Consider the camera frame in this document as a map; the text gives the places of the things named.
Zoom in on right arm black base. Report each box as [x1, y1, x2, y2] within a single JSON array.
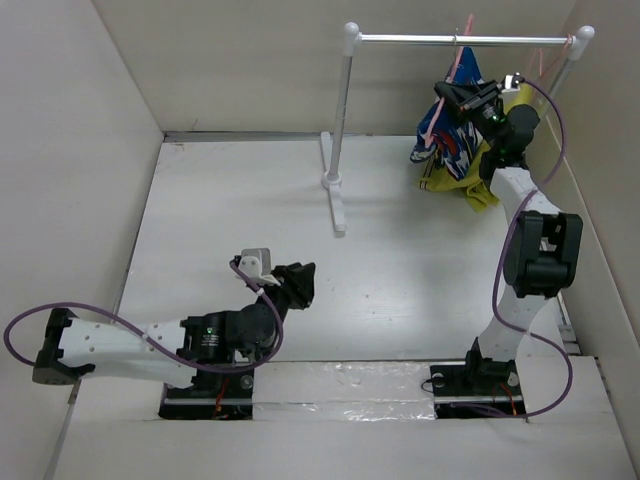
[[421, 360, 526, 419]]

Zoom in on blue white patterned trousers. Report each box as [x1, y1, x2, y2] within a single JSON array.
[[409, 47, 484, 181]]

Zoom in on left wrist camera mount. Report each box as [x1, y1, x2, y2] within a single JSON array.
[[233, 247, 281, 286]]

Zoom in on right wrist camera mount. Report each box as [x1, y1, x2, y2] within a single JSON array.
[[497, 73, 525, 95]]

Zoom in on yellow shorts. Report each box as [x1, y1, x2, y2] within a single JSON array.
[[417, 82, 534, 215]]

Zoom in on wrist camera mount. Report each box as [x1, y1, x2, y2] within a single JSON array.
[[497, 73, 525, 95], [233, 247, 281, 286]]

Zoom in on white clothes rack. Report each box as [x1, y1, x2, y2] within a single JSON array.
[[320, 22, 595, 237]]

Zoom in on silver foil tape strip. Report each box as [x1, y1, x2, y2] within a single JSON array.
[[252, 361, 436, 422]]

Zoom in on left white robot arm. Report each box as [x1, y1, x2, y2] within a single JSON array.
[[32, 251, 316, 397]]

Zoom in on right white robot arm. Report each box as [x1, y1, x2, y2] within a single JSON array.
[[430, 74, 583, 397]]

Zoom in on pink hanger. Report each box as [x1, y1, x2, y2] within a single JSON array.
[[527, 41, 576, 111], [422, 13, 476, 156]]

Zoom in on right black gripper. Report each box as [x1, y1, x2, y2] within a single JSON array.
[[435, 79, 504, 151]]

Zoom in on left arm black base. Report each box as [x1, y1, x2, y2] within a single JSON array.
[[158, 370, 254, 421]]

